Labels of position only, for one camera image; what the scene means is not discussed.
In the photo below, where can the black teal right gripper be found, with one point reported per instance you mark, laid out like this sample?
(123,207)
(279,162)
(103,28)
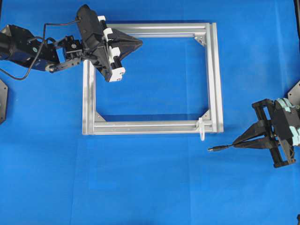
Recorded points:
(279,120)

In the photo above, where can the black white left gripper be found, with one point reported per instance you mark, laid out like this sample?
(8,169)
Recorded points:
(97,38)

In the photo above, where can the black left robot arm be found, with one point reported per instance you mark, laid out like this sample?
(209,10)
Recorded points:
(20,46)

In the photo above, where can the blue table cloth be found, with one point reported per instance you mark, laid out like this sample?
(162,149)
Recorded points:
(52,174)

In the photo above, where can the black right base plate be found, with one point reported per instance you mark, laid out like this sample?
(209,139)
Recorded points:
(294,94)

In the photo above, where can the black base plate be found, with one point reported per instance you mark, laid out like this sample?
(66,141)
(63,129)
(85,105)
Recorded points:
(3,101)
(294,94)

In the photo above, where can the white string loop holder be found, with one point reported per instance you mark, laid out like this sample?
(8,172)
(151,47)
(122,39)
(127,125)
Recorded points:
(201,128)

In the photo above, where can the silver aluminium extrusion frame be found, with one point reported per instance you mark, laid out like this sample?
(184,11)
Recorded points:
(205,34)

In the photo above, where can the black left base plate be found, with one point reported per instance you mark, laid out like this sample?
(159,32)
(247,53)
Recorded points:
(3,101)

